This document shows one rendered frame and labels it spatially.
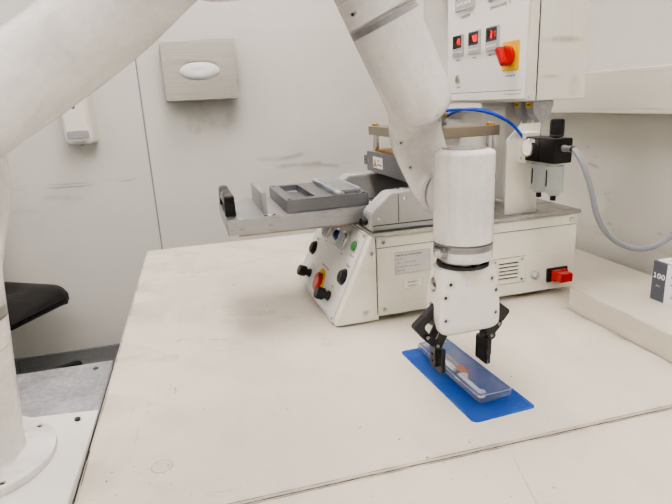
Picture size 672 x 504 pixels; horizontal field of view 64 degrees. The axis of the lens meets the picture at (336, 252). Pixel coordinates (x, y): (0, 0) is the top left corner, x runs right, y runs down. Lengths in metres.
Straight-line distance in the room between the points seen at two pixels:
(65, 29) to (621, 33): 1.22
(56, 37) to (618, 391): 0.83
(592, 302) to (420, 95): 0.58
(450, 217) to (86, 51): 0.48
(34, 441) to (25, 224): 1.95
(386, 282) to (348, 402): 0.31
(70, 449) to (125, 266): 1.93
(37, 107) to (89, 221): 2.02
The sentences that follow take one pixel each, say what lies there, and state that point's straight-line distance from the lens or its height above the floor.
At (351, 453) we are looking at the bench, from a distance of 0.71.
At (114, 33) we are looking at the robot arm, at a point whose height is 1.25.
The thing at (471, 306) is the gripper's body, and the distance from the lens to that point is 0.80.
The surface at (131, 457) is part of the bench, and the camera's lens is 0.77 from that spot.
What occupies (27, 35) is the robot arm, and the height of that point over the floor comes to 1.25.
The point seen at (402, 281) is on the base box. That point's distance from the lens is 1.05.
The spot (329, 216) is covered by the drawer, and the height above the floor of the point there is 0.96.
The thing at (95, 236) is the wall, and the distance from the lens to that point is 2.65.
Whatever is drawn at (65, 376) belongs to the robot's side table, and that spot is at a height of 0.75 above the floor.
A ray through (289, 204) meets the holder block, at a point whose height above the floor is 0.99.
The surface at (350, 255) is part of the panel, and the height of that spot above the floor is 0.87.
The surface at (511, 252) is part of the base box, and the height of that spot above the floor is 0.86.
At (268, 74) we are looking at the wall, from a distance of 2.58.
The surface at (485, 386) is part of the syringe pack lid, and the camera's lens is 0.81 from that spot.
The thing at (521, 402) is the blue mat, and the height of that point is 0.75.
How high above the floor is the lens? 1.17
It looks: 16 degrees down
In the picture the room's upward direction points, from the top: 3 degrees counter-clockwise
